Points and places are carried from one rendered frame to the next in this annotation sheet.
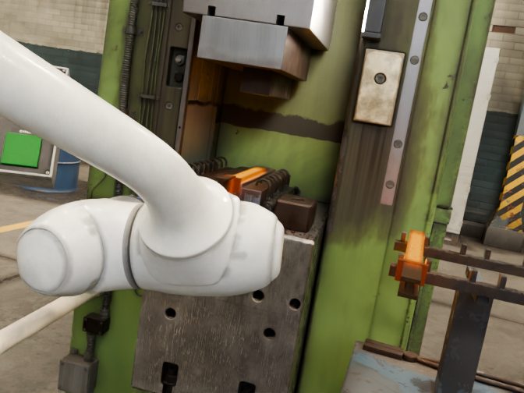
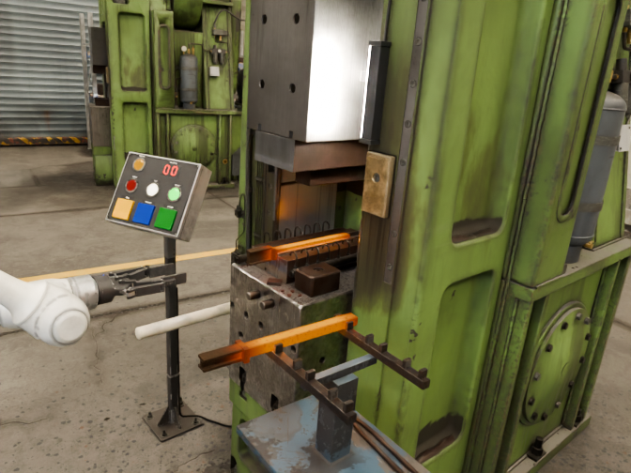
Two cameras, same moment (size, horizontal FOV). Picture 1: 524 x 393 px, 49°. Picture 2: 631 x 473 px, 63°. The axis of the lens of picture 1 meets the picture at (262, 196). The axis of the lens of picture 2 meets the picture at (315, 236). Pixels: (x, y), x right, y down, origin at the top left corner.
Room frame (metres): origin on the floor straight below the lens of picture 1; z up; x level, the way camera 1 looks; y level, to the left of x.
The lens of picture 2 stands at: (0.20, -0.96, 1.58)
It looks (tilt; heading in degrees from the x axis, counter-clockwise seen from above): 19 degrees down; 38
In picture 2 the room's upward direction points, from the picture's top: 4 degrees clockwise
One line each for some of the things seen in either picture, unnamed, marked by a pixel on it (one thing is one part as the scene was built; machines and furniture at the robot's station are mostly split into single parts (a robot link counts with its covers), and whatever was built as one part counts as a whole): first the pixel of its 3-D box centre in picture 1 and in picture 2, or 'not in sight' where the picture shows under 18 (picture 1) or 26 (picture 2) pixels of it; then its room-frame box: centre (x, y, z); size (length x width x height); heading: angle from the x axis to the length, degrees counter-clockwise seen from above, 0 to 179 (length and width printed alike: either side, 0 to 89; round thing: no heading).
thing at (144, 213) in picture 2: not in sight; (145, 214); (1.24, 0.64, 1.01); 0.07 x 0.05 x 0.07; 104
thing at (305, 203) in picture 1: (295, 212); (317, 279); (1.36, -0.09, 0.95); 0.12 x 0.08 x 0.06; 169
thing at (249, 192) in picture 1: (240, 187); (317, 250); (1.54, 0.06, 0.96); 0.42 x 0.20 x 0.09; 169
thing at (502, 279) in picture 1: (480, 263); (342, 355); (1.04, -0.42, 0.97); 0.23 x 0.06 x 0.02; 166
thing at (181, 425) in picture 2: not in sight; (173, 412); (1.36, 0.67, 0.05); 0.22 x 0.22 x 0.09; 79
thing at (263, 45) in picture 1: (260, 52); (325, 146); (1.54, 0.06, 1.32); 0.42 x 0.20 x 0.10; 169
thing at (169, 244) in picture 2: not in sight; (171, 314); (1.36, 0.66, 0.54); 0.04 x 0.04 x 1.08; 79
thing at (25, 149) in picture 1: (22, 150); (166, 219); (1.26, 0.54, 1.01); 0.07 x 0.05 x 0.07; 104
